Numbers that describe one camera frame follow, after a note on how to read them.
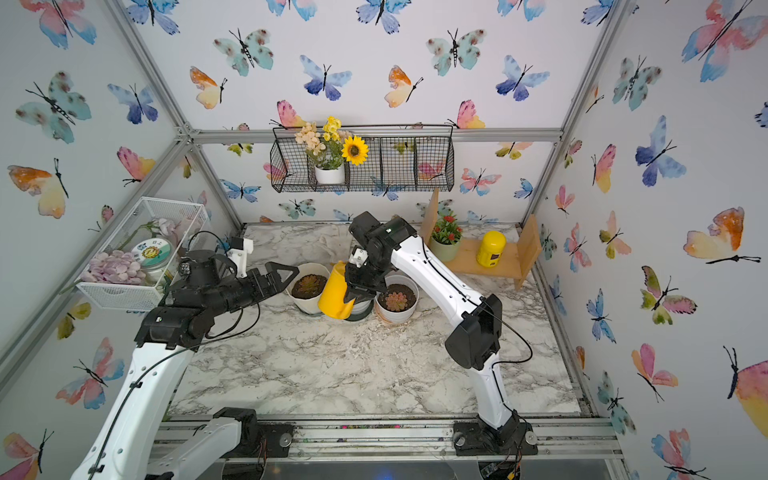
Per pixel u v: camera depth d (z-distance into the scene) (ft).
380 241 1.84
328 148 2.81
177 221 2.59
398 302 2.89
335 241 3.77
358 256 2.45
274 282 1.95
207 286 1.71
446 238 2.98
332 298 2.59
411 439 2.48
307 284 2.93
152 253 2.15
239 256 2.02
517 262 3.25
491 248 3.03
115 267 1.95
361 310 3.10
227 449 1.97
